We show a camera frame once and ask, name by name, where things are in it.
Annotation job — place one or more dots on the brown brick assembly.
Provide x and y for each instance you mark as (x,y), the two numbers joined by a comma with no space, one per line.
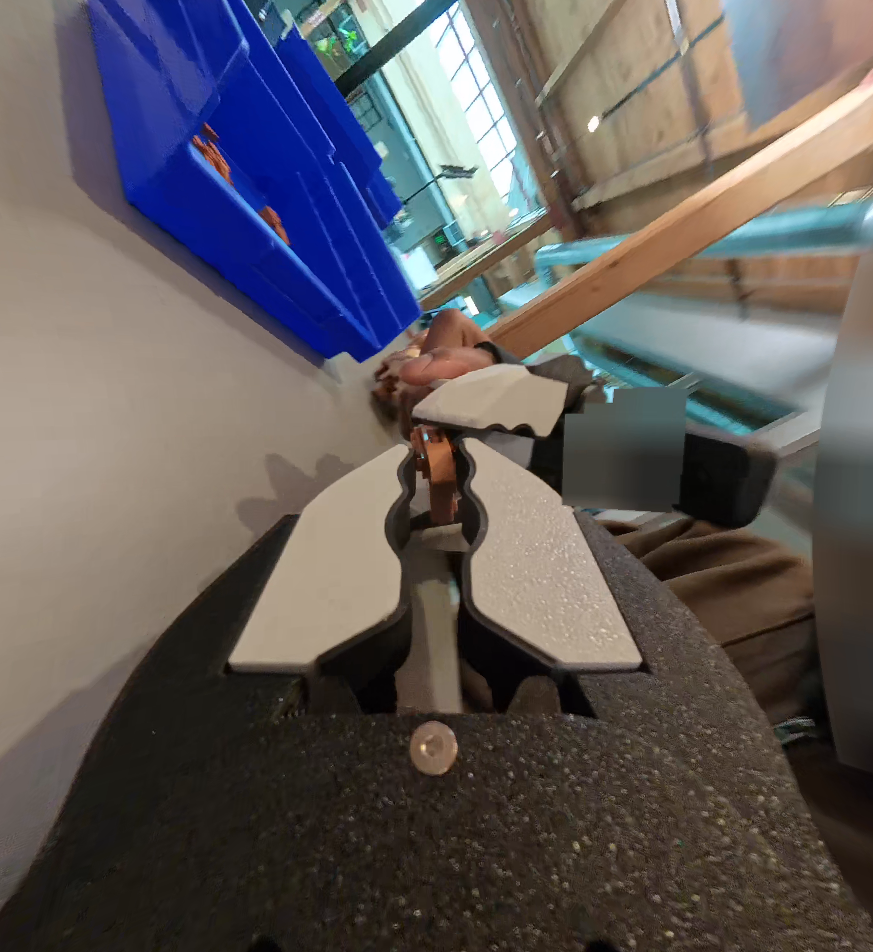
(437,473)

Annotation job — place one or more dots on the stack of blue bins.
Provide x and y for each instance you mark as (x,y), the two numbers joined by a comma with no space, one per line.
(340,112)

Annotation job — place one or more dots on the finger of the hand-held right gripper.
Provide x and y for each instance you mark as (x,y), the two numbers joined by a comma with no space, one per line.
(496,399)

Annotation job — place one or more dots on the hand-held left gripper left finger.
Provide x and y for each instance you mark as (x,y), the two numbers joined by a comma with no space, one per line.
(325,588)

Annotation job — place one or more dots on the grey desk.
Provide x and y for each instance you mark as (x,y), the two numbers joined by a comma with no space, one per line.
(94,446)

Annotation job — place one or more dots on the heap of orange bricks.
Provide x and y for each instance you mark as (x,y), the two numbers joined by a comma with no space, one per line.
(228,164)

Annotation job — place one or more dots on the blue plastic bin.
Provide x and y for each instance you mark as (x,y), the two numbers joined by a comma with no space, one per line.
(214,194)

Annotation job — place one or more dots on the person's dark jacket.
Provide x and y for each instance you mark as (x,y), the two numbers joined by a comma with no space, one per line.
(749,625)

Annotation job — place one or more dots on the silver ventilation duct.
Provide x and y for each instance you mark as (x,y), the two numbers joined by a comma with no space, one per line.
(734,238)

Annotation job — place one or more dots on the black pole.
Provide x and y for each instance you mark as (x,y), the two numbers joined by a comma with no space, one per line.
(392,42)

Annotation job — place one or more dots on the wooden post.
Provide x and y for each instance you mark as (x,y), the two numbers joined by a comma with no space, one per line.
(705,208)

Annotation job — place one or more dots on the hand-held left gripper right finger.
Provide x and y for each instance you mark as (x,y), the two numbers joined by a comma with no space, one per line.
(548,580)

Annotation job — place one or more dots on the wooden office table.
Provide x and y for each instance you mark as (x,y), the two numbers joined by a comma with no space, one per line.
(481,261)

